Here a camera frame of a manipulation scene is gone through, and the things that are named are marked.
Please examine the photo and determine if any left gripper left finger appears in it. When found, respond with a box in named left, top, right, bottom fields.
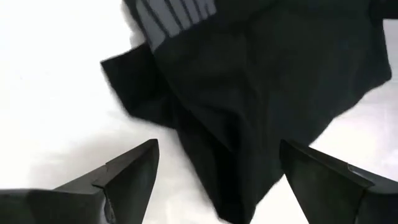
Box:
left=0, top=138, right=160, bottom=224

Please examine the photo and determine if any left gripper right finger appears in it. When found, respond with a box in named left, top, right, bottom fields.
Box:
left=279, top=138, right=398, bottom=224

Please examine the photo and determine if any black printed garment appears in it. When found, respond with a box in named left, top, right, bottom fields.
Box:
left=99, top=0, right=393, bottom=224

